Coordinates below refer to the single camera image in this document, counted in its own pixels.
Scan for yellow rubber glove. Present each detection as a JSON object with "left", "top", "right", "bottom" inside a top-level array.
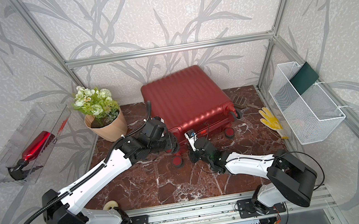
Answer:
[{"left": 258, "top": 107, "right": 289, "bottom": 140}]

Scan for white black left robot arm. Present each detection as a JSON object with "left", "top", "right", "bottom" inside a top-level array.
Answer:
[{"left": 43, "top": 117, "right": 179, "bottom": 224}]

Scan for white flowers green plant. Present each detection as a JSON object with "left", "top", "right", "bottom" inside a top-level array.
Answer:
[{"left": 72, "top": 86, "right": 120, "bottom": 129}]

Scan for black corrugated cable hose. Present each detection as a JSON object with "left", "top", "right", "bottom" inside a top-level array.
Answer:
[{"left": 2, "top": 100, "right": 169, "bottom": 224}]

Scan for aluminium cage frame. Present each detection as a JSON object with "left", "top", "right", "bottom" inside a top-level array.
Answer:
[{"left": 9, "top": 0, "right": 359, "bottom": 139}]

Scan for dark green card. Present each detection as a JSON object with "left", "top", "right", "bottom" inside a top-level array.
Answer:
[{"left": 290, "top": 62, "right": 319, "bottom": 95}]

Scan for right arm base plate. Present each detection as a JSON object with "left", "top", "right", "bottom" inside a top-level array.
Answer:
[{"left": 234, "top": 199, "right": 287, "bottom": 219}]

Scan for red hard-shell suitcase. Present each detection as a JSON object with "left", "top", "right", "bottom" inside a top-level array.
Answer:
[{"left": 141, "top": 65, "right": 241, "bottom": 167}]

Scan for white wire mesh basket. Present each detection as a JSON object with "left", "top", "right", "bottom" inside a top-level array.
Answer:
[{"left": 269, "top": 61, "right": 346, "bottom": 145}]

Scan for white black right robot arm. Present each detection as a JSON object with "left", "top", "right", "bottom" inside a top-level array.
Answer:
[{"left": 188, "top": 137, "right": 317, "bottom": 215}]

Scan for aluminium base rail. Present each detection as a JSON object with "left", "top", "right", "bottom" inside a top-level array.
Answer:
[{"left": 126, "top": 186, "right": 337, "bottom": 224}]

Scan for red black spray bottle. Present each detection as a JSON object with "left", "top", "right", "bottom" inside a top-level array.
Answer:
[{"left": 8, "top": 131, "right": 56, "bottom": 180}]

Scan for beige flower pot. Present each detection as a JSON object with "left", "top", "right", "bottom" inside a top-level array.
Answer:
[{"left": 84, "top": 110, "right": 128, "bottom": 142}]

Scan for cream tape roll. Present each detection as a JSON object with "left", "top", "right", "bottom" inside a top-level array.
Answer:
[{"left": 103, "top": 200, "right": 119, "bottom": 210}]

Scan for brown slotted litter scoop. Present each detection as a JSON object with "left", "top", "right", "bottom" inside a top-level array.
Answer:
[{"left": 232, "top": 95, "right": 261, "bottom": 109}]

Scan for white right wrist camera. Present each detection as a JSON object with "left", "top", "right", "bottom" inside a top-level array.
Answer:
[{"left": 185, "top": 129, "right": 197, "bottom": 152}]

